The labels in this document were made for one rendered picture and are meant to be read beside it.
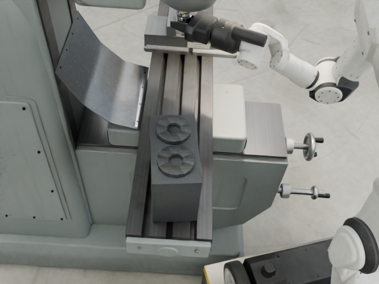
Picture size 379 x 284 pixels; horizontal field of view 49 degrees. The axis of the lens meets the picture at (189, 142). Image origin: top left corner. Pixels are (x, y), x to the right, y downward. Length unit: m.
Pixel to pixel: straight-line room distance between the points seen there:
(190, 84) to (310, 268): 0.77
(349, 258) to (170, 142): 0.53
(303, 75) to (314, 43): 2.20
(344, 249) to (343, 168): 1.54
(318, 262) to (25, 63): 1.17
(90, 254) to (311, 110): 1.70
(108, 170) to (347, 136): 1.69
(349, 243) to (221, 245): 0.96
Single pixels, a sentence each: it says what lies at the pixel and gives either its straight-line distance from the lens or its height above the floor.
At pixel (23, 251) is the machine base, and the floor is 0.15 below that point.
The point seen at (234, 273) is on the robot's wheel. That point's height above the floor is 0.59.
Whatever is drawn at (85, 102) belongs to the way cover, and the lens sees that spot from 1.39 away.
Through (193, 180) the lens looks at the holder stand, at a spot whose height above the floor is 1.17.
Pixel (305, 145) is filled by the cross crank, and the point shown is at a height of 0.70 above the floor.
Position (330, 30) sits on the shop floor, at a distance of 3.68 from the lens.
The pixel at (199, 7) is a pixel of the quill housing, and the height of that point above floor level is 1.34.
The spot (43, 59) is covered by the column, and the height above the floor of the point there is 1.20.
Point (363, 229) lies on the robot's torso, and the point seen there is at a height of 1.08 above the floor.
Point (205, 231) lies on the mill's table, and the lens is 1.13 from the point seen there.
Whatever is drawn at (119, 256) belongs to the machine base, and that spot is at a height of 0.15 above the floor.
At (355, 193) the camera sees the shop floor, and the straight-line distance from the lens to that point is 2.59.
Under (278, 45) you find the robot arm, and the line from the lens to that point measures 1.27.
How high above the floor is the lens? 1.99
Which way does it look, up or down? 51 degrees down
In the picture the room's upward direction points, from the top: 5 degrees clockwise
